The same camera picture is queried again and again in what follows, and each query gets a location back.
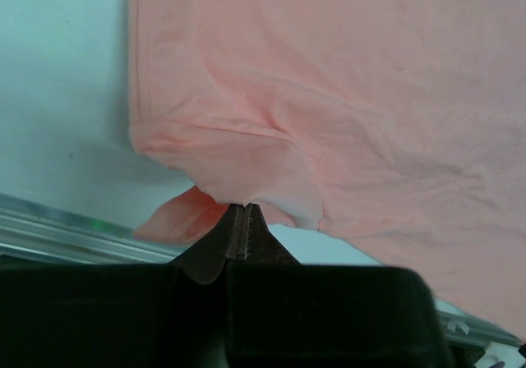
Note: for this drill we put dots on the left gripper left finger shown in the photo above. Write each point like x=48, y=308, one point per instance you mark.
x=203, y=261

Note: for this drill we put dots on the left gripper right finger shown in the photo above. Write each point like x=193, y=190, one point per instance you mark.
x=260, y=245

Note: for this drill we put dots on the pink t-shirt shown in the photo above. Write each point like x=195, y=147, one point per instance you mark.
x=396, y=125

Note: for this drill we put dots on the aluminium table rail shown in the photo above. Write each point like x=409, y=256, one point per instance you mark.
x=45, y=234

